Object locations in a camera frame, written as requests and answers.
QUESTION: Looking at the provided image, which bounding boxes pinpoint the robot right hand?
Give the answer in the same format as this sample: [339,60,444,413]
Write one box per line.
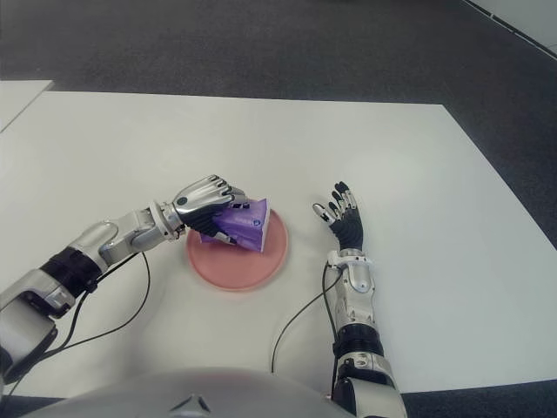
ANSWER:
[311,180,366,253]

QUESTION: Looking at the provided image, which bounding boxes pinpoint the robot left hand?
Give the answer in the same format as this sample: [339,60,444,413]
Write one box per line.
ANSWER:
[171,173,249,247]

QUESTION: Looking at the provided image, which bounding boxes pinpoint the purple tissue paper pack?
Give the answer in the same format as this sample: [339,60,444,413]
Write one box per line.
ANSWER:
[198,198,272,253]

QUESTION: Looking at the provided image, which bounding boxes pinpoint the pink round plate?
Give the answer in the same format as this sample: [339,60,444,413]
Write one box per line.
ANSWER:
[185,208,290,293]

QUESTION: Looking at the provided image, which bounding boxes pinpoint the silver robot torso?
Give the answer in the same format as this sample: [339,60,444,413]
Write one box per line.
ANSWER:
[17,367,349,418]

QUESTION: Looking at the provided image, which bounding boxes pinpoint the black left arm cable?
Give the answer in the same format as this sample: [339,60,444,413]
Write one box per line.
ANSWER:
[3,250,152,384]

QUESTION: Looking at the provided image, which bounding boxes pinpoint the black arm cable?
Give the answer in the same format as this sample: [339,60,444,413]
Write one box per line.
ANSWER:
[269,263,345,375]
[3,250,152,384]

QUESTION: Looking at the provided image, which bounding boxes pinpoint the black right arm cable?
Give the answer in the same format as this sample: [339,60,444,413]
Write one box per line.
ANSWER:
[269,263,345,375]

